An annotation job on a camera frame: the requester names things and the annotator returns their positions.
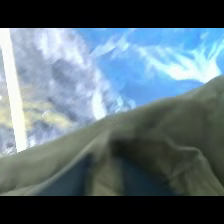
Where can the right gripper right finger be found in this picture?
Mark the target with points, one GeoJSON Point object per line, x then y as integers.
{"type": "Point", "coordinates": [140, 183]}

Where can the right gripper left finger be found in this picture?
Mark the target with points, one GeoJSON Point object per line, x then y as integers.
{"type": "Point", "coordinates": [71, 183]}

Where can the olive green garment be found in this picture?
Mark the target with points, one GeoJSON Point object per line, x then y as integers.
{"type": "Point", "coordinates": [160, 133]}

